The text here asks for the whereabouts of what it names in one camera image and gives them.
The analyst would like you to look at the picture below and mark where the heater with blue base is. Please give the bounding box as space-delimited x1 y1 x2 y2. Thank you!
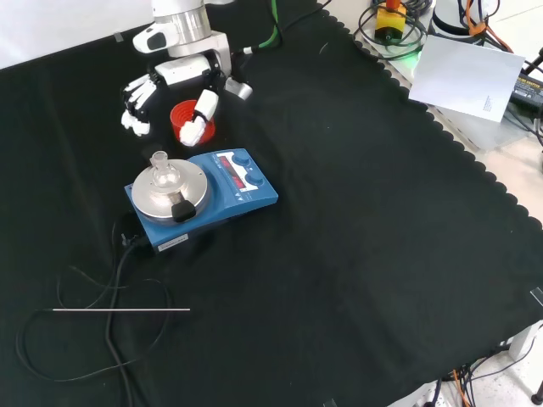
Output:
124 148 280 255

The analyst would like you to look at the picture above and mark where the thin steel probe rod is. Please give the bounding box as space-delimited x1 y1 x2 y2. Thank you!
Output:
52 308 192 313

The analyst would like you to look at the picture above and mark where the orange floor cable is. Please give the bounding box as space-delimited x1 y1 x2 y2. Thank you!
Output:
451 368 473 407

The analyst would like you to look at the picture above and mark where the yellow stop button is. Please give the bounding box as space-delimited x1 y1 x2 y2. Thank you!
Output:
374 0 407 43

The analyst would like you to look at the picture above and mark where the black coiled cable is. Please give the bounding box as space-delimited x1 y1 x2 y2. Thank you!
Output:
358 0 430 49

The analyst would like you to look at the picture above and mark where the black scalloped bench cloth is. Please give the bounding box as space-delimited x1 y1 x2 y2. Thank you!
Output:
0 0 543 407

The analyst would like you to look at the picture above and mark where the black power adapter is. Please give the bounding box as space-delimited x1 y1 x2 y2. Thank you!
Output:
508 71 543 112

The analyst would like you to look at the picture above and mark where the thin black probe cable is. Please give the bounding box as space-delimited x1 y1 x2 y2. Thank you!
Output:
15 265 175 382

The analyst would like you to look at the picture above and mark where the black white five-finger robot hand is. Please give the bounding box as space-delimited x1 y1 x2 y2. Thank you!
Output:
120 41 233 148

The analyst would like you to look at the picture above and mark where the thick black power cable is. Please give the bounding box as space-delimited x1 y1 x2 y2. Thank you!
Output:
104 231 148 407

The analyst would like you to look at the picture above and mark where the clear round-bottom glass flask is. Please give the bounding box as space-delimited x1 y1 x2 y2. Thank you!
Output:
148 150 179 192

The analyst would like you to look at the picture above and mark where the red ribbed plastic cup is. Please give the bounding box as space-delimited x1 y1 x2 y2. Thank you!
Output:
170 99 216 145

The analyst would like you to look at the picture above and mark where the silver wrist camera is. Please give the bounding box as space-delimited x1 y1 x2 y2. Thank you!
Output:
224 75 254 101

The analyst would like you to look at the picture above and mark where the green cable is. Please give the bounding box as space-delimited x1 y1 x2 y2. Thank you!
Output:
244 0 284 54

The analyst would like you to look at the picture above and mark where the pale board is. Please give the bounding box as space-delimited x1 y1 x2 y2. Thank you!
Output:
407 34 527 124

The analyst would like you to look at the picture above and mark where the white table leg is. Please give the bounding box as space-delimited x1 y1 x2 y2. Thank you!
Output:
507 321 543 362

